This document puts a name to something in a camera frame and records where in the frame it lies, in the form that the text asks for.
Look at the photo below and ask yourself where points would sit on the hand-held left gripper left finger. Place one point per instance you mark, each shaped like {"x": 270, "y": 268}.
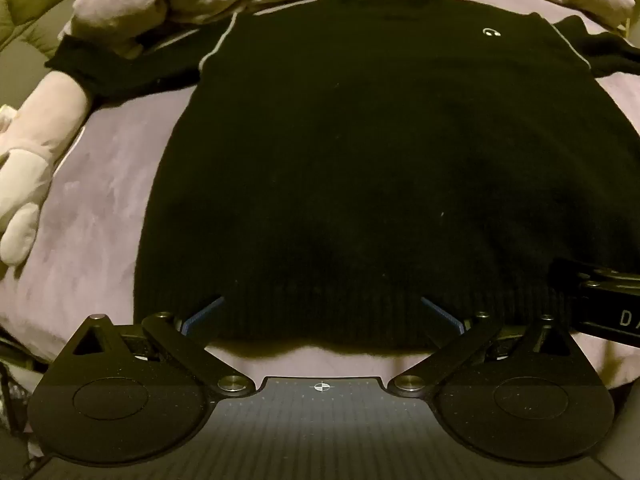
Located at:
{"x": 201, "y": 314}

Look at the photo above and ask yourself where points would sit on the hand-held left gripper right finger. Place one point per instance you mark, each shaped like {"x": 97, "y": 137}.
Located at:
{"x": 442, "y": 314}

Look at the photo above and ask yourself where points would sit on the black sweater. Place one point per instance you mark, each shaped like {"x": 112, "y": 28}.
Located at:
{"x": 390, "y": 175}

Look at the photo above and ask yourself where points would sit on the purple bed sheet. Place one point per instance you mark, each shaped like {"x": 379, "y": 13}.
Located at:
{"x": 85, "y": 220}

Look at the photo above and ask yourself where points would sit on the white pink plush toy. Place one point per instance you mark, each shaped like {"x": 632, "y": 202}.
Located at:
{"x": 35, "y": 160}

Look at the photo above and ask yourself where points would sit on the green cushion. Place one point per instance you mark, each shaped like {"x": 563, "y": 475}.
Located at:
{"x": 25, "y": 15}

